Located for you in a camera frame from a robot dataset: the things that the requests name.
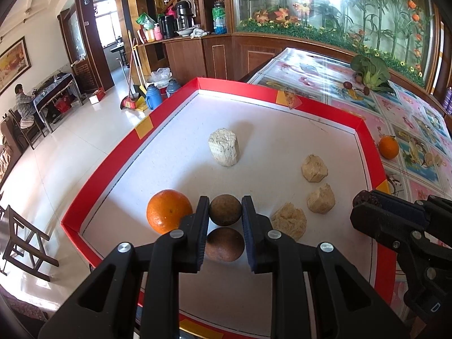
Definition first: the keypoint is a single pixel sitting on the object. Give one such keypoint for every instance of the pale cylindrical spongy chunk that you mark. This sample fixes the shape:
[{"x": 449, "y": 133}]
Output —
[{"x": 224, "y": 147}]

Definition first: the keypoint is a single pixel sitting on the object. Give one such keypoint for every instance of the wooden sideboard cabinet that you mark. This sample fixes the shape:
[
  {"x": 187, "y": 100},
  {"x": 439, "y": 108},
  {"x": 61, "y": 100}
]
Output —
[{"x": 208, "y": 56}]

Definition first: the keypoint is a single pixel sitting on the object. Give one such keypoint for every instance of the dark dining table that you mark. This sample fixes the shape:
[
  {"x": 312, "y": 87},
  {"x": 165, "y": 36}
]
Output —
[{"x": 58, "y": 88}]

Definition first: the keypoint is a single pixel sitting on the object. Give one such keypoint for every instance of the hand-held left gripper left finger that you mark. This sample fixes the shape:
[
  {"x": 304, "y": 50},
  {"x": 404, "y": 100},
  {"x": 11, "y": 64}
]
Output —
[{"x": 202, "y": 229}]

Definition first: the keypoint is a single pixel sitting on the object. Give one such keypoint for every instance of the green plastic bottle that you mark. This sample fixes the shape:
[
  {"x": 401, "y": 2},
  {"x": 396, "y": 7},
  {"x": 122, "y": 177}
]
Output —
[{"x": 219, "y": 19}]

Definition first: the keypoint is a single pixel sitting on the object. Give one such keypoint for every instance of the black thermos flask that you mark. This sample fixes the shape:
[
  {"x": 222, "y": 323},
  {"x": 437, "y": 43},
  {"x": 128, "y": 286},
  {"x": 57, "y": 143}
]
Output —
[{"x": 184, "y": 16}]

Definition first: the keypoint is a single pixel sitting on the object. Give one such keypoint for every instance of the red bucket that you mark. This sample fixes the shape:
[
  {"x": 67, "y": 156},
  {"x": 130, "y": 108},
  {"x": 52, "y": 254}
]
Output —
[{"x": 63, "y": 105}]

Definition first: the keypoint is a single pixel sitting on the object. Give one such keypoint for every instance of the small red fruit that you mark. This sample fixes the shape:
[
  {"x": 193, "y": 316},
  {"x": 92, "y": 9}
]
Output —
[
  {"x": 366, "y": 91},
  {"x": 348, "y": 85}
]

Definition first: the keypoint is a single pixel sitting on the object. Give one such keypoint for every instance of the blue thermos jug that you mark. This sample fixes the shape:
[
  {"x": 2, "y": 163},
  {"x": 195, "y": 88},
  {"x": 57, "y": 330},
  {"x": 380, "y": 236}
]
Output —
[
  {"x": 173, "y": 88},
  {"x": 153, "y": 97}
]

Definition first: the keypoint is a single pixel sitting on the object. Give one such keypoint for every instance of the light brown round fruit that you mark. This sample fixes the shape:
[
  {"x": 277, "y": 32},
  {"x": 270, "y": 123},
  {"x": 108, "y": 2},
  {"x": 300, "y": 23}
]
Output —
[{"x": 225, "y": 210}]

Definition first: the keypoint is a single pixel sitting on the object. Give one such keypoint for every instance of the purple stacked packets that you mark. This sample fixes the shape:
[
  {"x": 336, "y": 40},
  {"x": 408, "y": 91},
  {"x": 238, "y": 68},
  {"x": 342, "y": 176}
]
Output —
[{"x": 449, "y": 100}]

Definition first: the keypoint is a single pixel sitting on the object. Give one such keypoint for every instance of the green snack bag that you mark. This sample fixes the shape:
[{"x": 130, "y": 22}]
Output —
[{"x": 145, "y": 20}]

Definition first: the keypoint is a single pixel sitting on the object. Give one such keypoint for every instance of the flower mural glass panel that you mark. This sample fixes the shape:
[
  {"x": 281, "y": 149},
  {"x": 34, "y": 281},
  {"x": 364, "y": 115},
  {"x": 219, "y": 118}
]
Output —
[{"x": 335, "y": 10}]

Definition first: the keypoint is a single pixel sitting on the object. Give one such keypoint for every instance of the framed wall picture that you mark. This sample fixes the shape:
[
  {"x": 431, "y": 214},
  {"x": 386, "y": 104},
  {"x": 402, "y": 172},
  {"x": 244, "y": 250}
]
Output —
[{"x": 13, "y": 61}]

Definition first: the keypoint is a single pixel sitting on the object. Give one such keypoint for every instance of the broom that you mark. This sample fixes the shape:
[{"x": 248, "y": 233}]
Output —
[{"x": 136, "y": 67}]

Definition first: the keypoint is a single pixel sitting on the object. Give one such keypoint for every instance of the beige spongy chunk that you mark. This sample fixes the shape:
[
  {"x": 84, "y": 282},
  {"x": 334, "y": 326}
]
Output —
[
  {"x": 321, "y": 198},
  {"x": 429, "y": 159},
  {"x": 315, "y": 168},
  {"x": 290, "y": 220},
  {"x": 440, "y": 160}
]

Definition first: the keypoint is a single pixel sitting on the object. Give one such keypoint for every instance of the dark brown round fruit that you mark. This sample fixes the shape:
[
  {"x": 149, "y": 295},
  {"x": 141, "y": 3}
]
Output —
[{"x": 225, "y": 245}]

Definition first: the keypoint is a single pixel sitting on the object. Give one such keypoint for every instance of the orange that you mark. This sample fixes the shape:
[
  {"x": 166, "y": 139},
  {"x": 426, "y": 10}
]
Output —
[
  {"x": 167, "y": 211},
  {"x": 388, "y": 147}
]

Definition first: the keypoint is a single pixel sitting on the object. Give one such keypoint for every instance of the red and white tray box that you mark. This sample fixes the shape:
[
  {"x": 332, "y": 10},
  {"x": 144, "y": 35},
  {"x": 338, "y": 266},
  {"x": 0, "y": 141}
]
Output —
[{"x": 254, "y": 141}]

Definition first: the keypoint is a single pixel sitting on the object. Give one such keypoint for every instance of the white plastic bag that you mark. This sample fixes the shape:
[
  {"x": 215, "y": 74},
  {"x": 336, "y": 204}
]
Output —
[{"x": 160, "y": 76}]

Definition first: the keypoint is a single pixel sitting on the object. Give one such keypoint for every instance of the white crumpled cloth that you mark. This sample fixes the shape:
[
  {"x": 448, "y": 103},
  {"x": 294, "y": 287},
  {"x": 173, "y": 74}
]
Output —
[{"x": 198, "y": 33}]

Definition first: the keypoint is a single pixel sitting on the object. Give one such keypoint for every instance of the pink bottle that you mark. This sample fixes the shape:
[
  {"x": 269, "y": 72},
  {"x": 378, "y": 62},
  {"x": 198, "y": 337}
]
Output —
[{"x": 157, "y": 32}]

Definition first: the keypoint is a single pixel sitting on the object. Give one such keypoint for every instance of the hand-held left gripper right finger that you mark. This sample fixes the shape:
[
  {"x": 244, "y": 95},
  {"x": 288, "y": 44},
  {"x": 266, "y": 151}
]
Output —
[{"x": 249, "y": 235}]

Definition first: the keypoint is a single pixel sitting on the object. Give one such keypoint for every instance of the white bowl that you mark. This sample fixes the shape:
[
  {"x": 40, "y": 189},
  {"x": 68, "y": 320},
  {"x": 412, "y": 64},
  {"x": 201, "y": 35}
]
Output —
[{"x": 185, "y": 32}]

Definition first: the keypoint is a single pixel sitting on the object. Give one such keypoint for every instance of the green leafy vegetable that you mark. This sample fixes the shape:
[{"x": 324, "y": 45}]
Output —
[{"x": 370, "y": 70}]

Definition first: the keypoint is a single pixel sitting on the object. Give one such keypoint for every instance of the dark wooden chair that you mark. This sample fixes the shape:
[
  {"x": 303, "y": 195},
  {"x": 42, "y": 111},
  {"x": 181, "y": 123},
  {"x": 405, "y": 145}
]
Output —
[{"x": 23, "y": 242}]

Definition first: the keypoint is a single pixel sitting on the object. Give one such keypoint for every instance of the black kettle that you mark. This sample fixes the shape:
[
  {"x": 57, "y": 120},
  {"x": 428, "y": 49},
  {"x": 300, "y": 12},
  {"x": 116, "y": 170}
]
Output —
[{"x": 167, "y": 26}]

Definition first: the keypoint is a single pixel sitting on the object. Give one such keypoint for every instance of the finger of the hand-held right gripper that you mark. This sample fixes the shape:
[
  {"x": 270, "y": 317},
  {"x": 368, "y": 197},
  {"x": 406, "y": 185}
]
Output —
[
  {"x": 402, "y": 205},
  {"x": 385, "y": 227}
]

